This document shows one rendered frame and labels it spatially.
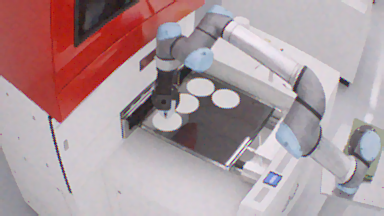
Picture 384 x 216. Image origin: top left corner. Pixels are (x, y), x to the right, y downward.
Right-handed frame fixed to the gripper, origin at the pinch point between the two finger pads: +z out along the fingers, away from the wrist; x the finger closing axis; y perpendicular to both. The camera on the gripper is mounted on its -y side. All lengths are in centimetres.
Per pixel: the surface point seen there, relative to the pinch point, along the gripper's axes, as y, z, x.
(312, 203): 31, 97, -86
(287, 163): -17.3, 1.7, -42.3
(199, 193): -20.4, 15.2, -13.0
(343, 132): 13, 15, -78
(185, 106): 13.6, 7.2, -5.7
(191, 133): 0.7, 7.3, -8.6
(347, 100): 134, 97, -131
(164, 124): 3.9, 7.2, 0.7
